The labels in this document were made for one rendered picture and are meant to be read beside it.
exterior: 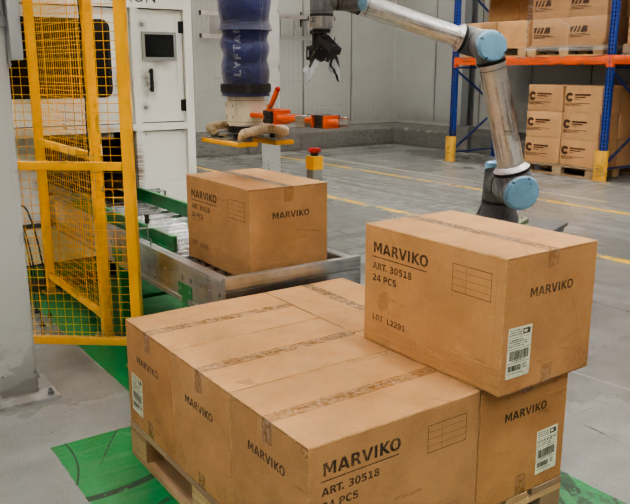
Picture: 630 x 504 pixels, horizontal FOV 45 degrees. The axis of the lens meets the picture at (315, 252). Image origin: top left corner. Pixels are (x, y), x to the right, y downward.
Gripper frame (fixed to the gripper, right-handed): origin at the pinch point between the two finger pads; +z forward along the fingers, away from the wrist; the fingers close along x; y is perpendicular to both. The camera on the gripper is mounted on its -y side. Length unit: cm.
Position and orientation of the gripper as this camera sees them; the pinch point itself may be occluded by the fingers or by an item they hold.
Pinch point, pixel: (324, 82)
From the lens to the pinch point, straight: 300.2
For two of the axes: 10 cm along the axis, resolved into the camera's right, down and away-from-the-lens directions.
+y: -5.7, -1.9, 8.0
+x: -8.2, 1.3, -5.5
